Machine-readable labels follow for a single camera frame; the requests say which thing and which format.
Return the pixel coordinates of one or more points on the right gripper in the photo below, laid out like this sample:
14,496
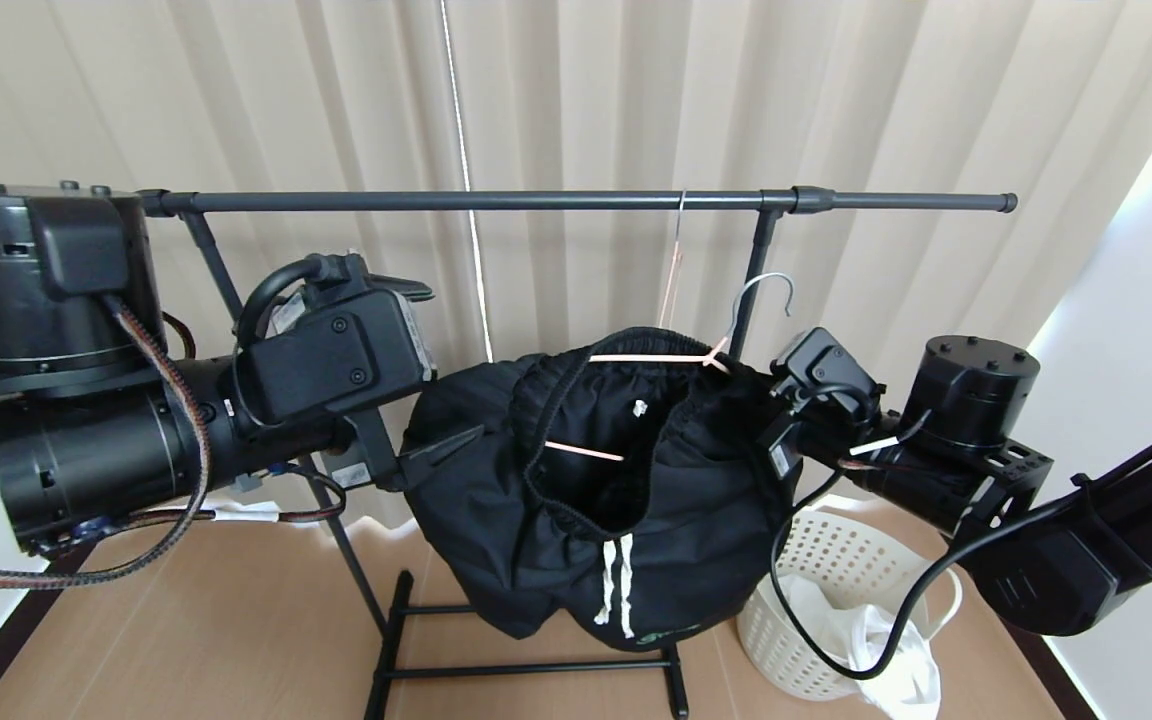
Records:
836,450

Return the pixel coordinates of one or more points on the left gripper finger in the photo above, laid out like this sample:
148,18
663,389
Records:
411,292
426,462

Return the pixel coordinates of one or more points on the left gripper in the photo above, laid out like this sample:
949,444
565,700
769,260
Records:
96,460

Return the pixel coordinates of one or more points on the black garment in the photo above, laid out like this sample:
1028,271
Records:
476,500

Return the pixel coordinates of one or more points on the pink clothes hanger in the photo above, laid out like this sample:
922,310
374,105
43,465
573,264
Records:
656,357
676,260

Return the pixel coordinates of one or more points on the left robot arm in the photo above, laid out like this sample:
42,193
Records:
16,280

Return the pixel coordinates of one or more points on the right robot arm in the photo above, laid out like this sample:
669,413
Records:
976,400

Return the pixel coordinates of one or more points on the white laundry basket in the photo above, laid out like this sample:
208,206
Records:
766,630

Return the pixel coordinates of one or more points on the black clothes rack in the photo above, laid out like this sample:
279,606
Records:
586,201

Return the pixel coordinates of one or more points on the white garment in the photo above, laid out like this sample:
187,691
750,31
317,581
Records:
886,640

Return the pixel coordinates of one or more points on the beige curtain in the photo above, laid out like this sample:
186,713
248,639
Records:
836,90

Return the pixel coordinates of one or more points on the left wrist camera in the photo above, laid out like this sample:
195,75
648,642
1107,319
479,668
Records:
326,360

